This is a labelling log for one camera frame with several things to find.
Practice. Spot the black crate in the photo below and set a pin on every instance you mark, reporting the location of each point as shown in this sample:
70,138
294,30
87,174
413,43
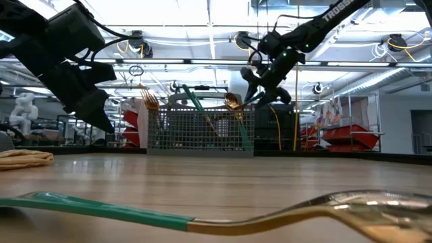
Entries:
287,125

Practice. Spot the silver ventilation duct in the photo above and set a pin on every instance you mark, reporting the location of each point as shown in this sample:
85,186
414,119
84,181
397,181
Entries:
388,79

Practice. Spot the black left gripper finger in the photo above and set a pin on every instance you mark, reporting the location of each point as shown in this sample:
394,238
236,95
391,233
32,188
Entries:
94,111

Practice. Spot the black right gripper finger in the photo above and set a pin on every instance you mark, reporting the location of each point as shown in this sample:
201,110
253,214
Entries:
250,81
275,96

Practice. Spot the tan cloth napkin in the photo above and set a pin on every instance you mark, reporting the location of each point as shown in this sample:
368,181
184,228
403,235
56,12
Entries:
23,158

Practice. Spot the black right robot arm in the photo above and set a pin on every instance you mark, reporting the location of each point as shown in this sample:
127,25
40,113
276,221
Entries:
324,20

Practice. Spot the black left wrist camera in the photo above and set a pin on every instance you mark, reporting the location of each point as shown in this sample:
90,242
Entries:
74,30

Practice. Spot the small red storage bins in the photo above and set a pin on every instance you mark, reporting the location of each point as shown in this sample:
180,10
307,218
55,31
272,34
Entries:
308,135

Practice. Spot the white panel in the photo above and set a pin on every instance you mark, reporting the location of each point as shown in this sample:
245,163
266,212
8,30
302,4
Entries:
141,128

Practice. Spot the large red storage bins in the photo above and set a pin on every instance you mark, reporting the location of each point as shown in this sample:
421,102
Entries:
351,136

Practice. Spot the metal shelf rack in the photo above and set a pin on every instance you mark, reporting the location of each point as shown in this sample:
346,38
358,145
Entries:
379,133

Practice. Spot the black workstation frame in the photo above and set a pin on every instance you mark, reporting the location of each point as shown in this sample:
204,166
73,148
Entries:
84,116

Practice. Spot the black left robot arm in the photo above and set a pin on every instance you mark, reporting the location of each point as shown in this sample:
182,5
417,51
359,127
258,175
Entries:
20,20

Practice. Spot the ceiling light strip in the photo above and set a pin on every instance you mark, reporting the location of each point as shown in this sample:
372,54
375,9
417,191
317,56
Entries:
152,61

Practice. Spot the red storage bin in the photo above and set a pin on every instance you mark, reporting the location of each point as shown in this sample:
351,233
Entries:
130,119

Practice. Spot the grey mesh cutlery basket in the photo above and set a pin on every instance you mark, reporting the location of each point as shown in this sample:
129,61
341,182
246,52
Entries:
189,135

